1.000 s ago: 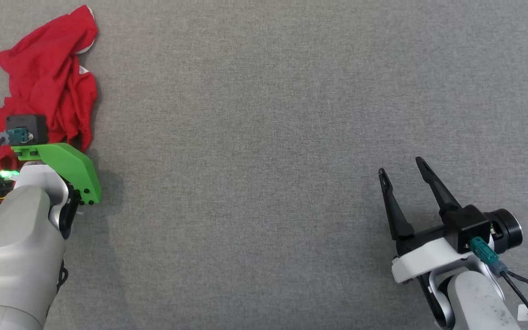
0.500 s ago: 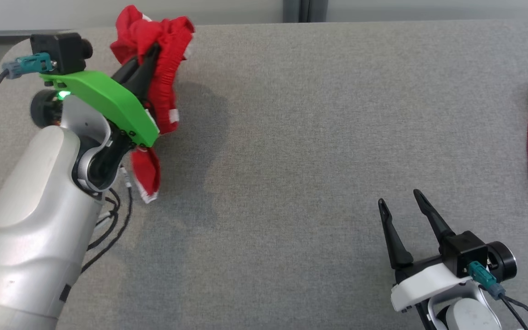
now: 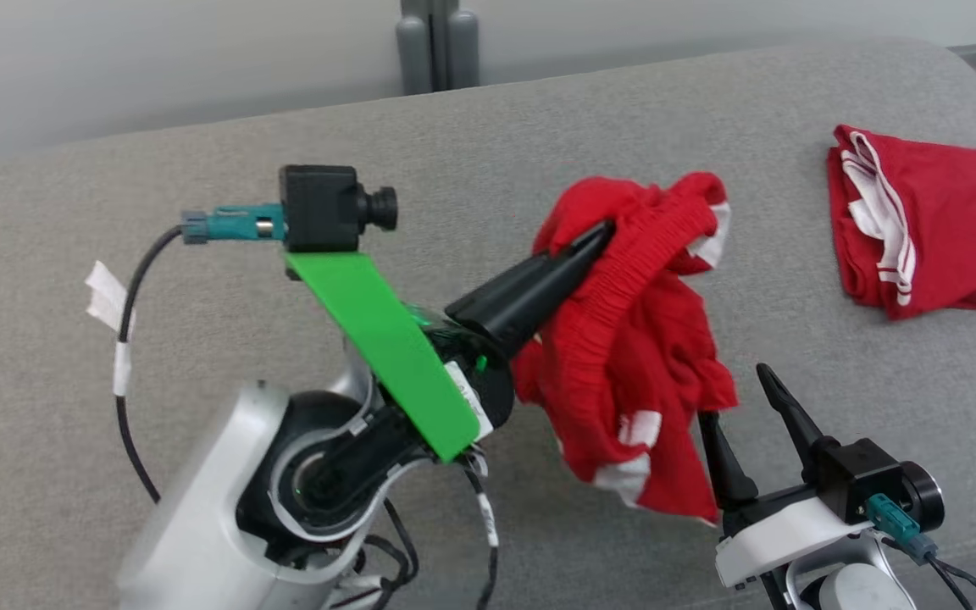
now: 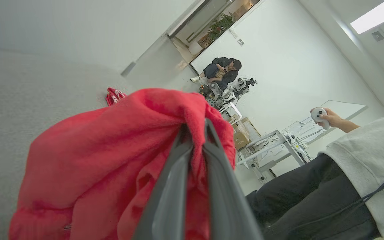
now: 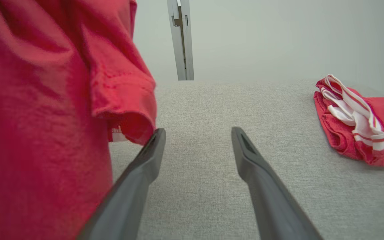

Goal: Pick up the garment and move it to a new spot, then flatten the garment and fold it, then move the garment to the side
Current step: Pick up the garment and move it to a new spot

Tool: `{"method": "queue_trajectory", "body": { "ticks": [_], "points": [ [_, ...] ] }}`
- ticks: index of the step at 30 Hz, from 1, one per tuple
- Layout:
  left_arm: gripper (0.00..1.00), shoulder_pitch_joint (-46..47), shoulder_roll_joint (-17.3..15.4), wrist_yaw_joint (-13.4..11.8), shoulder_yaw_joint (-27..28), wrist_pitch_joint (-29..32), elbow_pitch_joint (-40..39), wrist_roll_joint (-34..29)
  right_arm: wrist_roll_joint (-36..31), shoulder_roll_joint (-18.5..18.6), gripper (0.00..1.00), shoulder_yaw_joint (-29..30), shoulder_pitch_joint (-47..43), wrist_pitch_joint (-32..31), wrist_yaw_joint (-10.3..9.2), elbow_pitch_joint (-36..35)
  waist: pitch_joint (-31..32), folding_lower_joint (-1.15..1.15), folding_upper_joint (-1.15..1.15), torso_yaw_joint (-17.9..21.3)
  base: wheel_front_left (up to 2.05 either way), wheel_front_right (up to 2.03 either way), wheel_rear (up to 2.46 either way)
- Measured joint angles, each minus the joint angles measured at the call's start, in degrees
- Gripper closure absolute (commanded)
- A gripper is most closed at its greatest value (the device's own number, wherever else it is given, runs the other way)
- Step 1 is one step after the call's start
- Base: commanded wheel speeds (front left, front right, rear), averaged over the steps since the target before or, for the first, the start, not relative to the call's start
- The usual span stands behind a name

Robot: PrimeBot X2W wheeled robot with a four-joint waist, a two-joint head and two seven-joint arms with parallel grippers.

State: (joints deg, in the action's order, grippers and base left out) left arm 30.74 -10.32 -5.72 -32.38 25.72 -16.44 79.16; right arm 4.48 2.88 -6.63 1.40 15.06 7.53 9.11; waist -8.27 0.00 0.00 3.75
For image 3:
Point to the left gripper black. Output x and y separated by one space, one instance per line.
488 385

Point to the teal camera connector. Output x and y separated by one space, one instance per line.
890 518
238 224

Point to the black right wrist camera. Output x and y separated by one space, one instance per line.
856 474

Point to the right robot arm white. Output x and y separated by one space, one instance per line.
856 589

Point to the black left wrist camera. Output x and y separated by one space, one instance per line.
318 207

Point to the red shirt with white stripes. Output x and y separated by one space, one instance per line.
962 220

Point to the grey fabric sofa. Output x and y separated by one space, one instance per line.
539 127

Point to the white tape tag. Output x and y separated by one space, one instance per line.
105 296

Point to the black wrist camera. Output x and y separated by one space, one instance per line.
856 474
318 207

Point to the grey metal post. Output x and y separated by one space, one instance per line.
413 51

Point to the red shorts with white patches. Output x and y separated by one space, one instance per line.
649 339

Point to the green camera bracket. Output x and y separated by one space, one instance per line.
386 339

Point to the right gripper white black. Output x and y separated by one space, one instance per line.
784 534

